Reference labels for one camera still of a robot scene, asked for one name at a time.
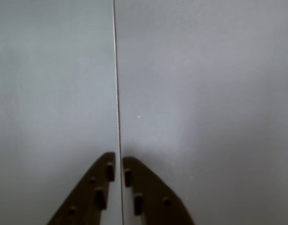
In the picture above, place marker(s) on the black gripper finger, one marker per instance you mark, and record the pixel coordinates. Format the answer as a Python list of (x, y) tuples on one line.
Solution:
[(155, 199), (87, 192)]

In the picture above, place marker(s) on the grey mat with box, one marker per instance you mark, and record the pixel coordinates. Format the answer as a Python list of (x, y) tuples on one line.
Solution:
[(52, 93)]

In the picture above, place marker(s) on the grey mat with red patch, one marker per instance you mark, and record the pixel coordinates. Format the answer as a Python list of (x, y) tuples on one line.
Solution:
[(204, 93)]

